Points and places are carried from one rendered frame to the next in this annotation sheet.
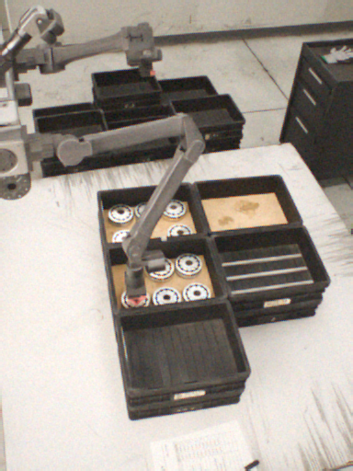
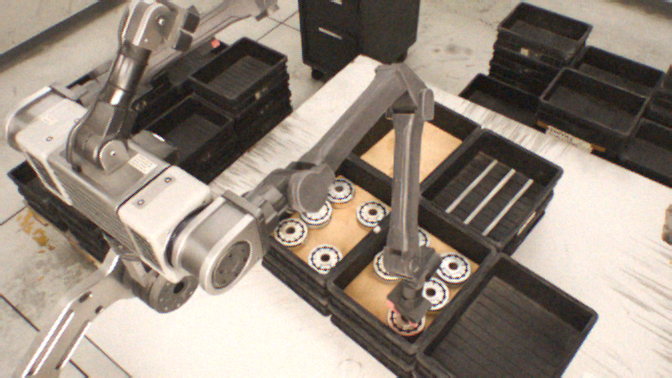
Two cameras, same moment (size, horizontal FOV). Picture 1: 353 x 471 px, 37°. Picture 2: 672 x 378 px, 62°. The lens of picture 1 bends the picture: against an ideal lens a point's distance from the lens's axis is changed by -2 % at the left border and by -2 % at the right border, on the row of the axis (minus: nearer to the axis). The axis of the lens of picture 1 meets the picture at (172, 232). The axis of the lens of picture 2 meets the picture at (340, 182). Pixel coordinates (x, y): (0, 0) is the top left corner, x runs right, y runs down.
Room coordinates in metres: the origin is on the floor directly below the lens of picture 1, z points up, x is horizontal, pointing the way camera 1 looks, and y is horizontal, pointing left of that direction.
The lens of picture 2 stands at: (0.61, 0.62, 2.24)
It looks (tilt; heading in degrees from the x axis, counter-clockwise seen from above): 49 degrees down; 328
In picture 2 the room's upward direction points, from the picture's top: 1 degrees counter-clockwise
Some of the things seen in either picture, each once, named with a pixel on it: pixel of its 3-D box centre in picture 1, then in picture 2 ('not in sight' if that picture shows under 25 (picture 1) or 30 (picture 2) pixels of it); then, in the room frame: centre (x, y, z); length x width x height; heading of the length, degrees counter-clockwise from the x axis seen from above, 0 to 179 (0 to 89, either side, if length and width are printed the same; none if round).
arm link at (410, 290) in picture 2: (137, 268); (413, 282); (1.10, 0.11, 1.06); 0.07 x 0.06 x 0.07; 110
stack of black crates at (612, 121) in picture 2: not in sight; (578, 135); (1.58, -1.34, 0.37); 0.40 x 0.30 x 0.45; 20
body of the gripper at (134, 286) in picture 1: (135, 279); (410, 296); (1.10, 0.11, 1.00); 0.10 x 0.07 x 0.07; 15
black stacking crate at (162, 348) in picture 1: (180, 352); (504, 343); (0.91, -0.06, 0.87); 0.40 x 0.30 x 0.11; 105
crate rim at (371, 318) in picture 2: (164, 273); (413, 268); (1.20, 0.02, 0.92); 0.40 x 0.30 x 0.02; 105
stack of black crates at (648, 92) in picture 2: not in sight; (604, 98); (1.72, -1.71, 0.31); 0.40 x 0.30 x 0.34; 20
